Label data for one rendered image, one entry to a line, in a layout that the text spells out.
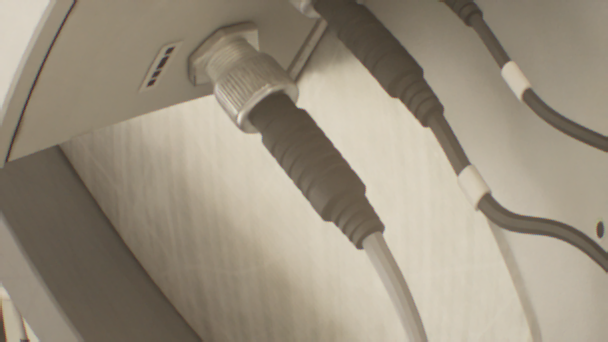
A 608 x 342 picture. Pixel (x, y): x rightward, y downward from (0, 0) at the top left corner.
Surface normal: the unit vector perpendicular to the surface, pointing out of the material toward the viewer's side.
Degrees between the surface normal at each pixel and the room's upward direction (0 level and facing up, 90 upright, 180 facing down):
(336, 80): 90
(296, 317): 90
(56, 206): 36
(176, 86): 132
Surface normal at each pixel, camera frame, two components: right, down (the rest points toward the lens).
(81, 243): 0.34, -0.74
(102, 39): 0.55, 0.70
